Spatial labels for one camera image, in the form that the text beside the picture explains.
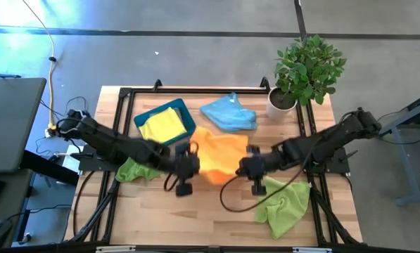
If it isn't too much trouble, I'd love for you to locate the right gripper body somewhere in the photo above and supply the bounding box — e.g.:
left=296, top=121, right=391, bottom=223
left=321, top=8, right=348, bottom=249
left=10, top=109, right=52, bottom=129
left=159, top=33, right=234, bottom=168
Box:
left=239, top=156, right=269, bottom=180

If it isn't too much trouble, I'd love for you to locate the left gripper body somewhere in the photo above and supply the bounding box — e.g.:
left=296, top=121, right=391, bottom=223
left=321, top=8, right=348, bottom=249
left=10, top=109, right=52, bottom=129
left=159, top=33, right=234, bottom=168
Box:
left=174, top=153, right=201, bottom=182

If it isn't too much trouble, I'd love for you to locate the teal plastic bin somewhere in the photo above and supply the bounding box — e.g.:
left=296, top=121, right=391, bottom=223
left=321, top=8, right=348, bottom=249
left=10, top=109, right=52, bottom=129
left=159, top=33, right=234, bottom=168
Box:
left=134, top=98, right=197, bottom=145

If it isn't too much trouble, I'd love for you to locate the lime green microfiber towel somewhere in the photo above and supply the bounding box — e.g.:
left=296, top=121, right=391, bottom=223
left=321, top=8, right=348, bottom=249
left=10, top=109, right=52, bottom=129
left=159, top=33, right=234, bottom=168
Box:
left=254, top=176, right=312, bottom=240

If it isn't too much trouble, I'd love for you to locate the yellow microfiber towel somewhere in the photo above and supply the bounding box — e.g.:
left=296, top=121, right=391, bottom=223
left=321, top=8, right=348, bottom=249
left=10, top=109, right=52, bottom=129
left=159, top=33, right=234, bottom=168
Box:
left=139, top=107, right=188, bottom=144

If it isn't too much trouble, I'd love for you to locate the orange microfiber towel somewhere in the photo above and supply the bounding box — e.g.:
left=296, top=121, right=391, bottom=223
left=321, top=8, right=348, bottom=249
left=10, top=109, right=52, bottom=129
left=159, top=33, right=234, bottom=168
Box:
left=190, top=126, right=249, bottom=186

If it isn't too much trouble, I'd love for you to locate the blue microfiber towel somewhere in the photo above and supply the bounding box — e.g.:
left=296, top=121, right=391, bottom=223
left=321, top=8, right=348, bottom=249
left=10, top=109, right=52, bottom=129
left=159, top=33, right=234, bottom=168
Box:
left=199, top=91, right=258, bottom=135

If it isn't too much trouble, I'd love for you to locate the grass green microfiber towel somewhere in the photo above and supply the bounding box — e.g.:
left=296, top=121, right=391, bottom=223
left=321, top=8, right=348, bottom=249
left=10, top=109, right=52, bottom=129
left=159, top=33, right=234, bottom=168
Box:
left=115, top=157, right=165, bottom=183

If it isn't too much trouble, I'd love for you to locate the white ribbed plant pot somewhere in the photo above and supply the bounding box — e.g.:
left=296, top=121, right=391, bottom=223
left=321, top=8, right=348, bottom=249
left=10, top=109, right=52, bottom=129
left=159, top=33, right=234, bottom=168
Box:
left=266, top=86, right=298, bottom=121

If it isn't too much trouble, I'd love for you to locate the green leafy plant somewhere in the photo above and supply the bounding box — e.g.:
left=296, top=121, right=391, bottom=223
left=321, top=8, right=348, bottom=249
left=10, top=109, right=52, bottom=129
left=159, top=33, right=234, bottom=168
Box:
left=273, top=33, right=348, bottom=107

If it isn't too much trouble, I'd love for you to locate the white power box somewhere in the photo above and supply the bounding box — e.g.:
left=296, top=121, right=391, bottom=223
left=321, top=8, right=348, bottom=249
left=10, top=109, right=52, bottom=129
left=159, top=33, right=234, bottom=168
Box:
left=61, top=144, right=84, bottom=173

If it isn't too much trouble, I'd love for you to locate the black angled beam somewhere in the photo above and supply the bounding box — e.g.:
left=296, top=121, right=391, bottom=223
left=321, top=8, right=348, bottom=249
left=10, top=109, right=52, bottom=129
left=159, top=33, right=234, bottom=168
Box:
left=19, top=150, right=80, bottom=186

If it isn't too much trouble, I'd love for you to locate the yellow plug power strip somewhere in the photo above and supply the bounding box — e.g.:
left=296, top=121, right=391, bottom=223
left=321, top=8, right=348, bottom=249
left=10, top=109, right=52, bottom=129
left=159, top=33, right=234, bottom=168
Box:
left=44, top=122, right=61, bottom=139

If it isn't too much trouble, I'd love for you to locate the grey metal stand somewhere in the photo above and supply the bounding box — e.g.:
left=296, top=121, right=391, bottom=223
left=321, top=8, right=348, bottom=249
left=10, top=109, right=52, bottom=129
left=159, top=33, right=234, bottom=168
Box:
left=376, top=89, right=420, bottom=207

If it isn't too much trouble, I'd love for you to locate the grey desk with keyboard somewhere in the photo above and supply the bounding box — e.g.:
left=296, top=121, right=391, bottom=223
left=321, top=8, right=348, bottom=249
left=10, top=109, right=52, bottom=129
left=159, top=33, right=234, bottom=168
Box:
left=0, top=168, right=34, bottom=249

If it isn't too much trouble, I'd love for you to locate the dark grey desk top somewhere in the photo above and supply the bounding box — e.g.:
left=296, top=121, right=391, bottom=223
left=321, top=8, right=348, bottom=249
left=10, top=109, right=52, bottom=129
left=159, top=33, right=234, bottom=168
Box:
left=0, top=77, right=48, bottom=175

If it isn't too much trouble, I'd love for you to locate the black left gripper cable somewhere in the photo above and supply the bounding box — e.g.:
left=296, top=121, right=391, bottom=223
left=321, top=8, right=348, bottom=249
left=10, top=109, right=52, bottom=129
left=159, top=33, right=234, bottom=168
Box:
left=163, top=171, right=182, bottom=193

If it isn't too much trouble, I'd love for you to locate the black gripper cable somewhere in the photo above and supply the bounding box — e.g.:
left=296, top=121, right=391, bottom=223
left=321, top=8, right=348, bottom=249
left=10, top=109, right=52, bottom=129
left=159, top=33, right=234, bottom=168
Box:
left=219, top=168, right=304, bottom=214
left=163, top=171, right=182, bottom=193

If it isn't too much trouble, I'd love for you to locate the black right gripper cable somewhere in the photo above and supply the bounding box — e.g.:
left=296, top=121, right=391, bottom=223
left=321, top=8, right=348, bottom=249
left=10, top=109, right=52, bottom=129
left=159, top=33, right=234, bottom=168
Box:
left=219, top=168, right=304, bottom=214

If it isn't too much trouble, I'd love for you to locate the black aluminium table frame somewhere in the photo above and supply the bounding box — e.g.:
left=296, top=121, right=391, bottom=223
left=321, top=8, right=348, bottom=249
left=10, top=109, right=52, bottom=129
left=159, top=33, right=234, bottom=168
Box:
left=64, top=76, right=364, bottom=253

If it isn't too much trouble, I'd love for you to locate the silver frame bracket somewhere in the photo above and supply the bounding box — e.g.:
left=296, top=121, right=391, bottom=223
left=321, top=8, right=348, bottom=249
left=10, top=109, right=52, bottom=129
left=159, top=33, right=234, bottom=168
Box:
left=293, top=247, right=333, bottom=253
left=96, top=245, right=136, bottom=253

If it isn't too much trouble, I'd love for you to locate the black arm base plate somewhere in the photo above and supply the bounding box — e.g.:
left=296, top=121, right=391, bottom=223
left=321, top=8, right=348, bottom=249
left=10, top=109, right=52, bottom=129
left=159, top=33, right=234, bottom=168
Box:
left=300, top=146, right=351, bottom=175
left=77, top=143, right=121, bottom=173

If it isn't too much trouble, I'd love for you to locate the thin black floor cable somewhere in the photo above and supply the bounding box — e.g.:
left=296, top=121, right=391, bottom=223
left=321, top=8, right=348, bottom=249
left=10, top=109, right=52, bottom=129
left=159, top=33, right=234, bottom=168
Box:
left=35, top=96, right=94, bottom=157

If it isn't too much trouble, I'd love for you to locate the yellow floor cable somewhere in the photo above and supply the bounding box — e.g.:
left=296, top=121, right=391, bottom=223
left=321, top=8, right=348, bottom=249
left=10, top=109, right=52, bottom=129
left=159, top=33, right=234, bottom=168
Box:
left=21, top=0, right=58, bottom=127

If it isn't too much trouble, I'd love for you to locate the black cable at stand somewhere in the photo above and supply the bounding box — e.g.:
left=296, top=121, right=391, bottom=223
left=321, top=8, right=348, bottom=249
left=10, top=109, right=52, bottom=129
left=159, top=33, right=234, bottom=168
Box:
left=373, top=110, right=420, bottom=145

